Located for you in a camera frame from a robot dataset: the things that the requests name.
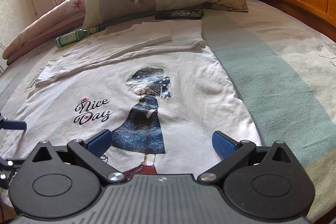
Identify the white printed t-shirt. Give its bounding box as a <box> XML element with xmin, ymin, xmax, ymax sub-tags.
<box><xmin>1</xmin><ymin>20</ymin><xmax>260</xmax><ymax>176</ymax></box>

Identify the pink folded quilt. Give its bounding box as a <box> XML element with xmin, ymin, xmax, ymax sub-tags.
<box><xmin>2</xmin><ymin>0</ymin><xmax>86</xmax><ymax>65</ymax></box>

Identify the green glass bottle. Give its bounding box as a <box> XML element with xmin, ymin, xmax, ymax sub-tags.
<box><xmin>55</xmin><ymin>26</ymin><xmax>105</xmax><ymax>48</ymax></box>

